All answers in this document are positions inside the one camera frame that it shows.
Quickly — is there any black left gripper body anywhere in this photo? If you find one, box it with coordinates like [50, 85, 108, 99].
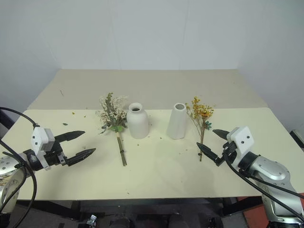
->
[43, 141, 69, 167]

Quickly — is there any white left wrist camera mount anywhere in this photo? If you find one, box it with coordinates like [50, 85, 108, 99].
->
[31, 127, 54, 171]

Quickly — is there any dark blue object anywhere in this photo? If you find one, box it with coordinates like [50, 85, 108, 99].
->
[0, 108, 20, 140]

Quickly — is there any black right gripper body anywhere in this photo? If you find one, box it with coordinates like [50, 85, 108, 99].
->
[216, 141, 238, 166]

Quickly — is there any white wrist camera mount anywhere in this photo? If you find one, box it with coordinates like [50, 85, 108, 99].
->
[226, 126, 255, 167]
[31, 127, 54, 171]

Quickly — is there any white round necked vase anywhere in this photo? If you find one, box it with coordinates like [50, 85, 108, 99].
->
[126, 102, 150, 140]

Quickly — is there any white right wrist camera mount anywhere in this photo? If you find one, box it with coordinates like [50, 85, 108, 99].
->
[226, 126, 255, 167]

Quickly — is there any red floor mat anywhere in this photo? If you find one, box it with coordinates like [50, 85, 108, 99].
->
[242, 203, 270, 228]

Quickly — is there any white green dried flower bouquet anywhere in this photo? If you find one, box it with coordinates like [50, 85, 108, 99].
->
[95, 92, 129, 166]

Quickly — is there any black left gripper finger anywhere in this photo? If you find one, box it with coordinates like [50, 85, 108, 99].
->
[55, 130, 86, 143]
[66, 148, 97, 167]

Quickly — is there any black table frame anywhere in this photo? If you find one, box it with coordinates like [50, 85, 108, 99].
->
[14, 190, 264, 228]

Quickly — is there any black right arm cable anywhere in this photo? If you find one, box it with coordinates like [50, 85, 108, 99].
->
[223, 142, 304, 199]

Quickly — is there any white tapered vase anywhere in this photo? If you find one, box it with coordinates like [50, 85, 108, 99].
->
[166, 102, 187, 140]

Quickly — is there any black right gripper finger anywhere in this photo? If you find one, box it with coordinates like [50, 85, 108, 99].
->
[196, 142, 221, 166]
[212, 129, 229, 141]

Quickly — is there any black box at wall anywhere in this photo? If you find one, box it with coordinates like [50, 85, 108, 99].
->
[289, 129, 304, 150]

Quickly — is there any yellow dried flower bouquet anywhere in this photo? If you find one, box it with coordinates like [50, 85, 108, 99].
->
[185, 95, 216, 162]

